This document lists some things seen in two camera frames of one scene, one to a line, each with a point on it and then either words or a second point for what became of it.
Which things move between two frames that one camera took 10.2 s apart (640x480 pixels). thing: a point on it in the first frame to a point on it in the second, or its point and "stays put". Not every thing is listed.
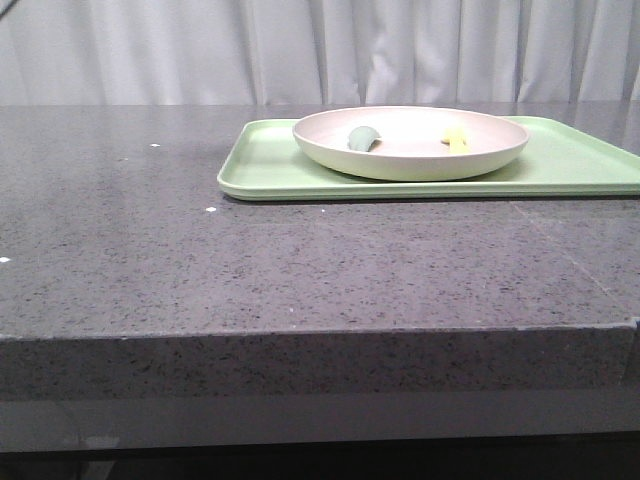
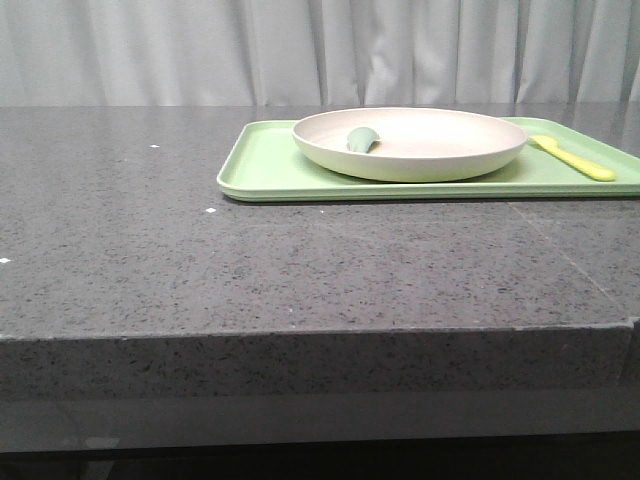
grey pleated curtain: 316,52 stays put
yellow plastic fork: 458,142 to 550,145
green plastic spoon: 361,138 stays put
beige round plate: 410,145 stays put
